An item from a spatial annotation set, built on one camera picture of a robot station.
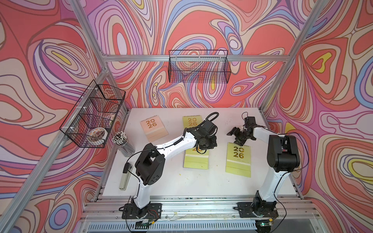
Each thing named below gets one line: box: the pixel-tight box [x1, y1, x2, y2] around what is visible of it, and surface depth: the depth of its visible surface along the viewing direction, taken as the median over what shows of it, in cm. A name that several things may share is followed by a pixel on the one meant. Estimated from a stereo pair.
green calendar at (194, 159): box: [183, 147, 210, 170], surface depth 91 cm
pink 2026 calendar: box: [139, 115, 169, 143], surface depth 109 cm
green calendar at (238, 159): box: [225, 142, 252, 178], surface depth 93 cm
